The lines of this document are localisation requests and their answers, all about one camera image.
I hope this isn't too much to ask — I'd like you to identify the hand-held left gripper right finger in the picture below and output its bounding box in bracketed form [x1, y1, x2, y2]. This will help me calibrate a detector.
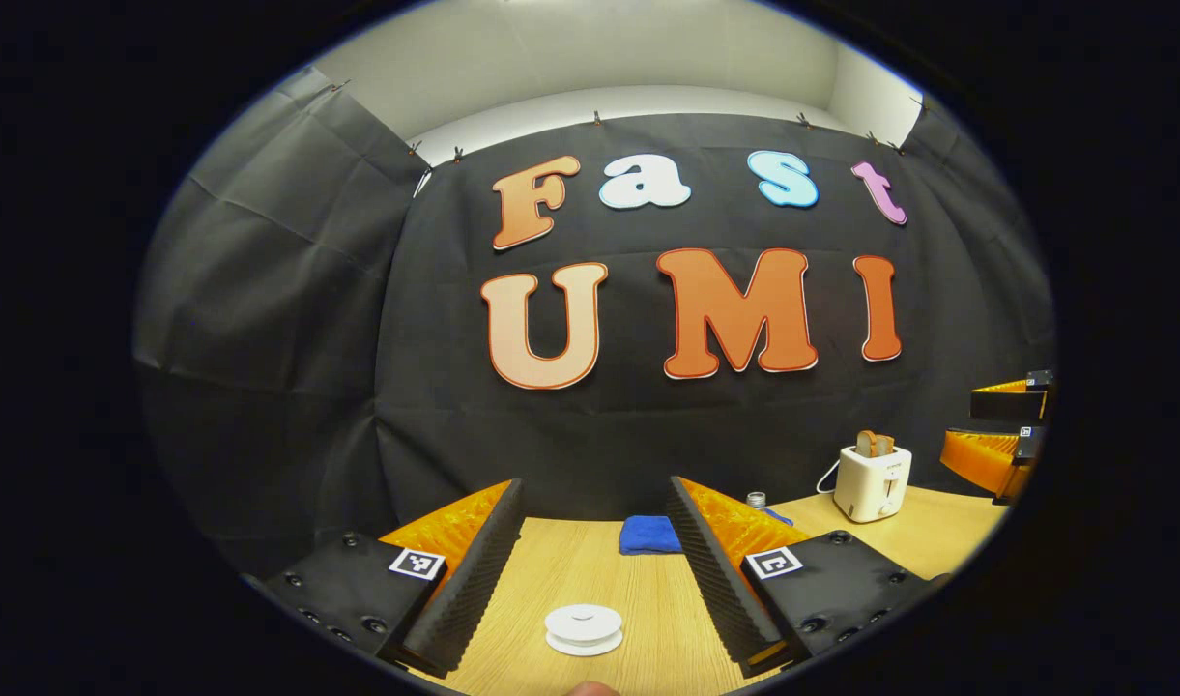
[667, 475, 950, 681]

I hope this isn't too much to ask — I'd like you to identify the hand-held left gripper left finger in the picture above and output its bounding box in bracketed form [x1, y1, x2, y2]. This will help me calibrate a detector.
[246, 478, 527, 680]

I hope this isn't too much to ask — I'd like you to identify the white teacup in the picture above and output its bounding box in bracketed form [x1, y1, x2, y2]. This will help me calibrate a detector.
[545, 623, 625, 651]

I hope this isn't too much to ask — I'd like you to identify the blue towel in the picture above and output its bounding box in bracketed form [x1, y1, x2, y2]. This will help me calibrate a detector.
[619, 508, 795, 557]

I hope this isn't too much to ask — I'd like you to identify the white toaster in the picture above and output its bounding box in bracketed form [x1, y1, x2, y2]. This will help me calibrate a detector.
[833, 445, 914, 524]

